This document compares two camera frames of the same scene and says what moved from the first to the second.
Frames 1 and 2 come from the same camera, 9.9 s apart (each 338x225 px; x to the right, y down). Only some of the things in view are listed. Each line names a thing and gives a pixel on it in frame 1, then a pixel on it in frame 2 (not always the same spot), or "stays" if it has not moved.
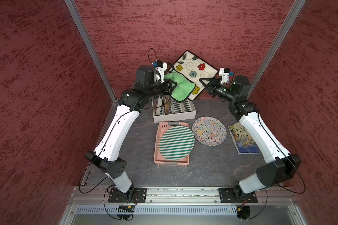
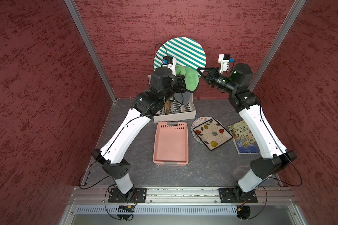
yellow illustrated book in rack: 166,101 stays
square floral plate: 193,68 → 212,134
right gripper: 213,82 → 212,73
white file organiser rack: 165,109 stays
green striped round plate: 176,143 → 188,52
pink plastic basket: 159,159 stays
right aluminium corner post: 277,47 stays
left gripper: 168,88 → 180,88
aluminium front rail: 99,196 stays
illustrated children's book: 243,142 stays
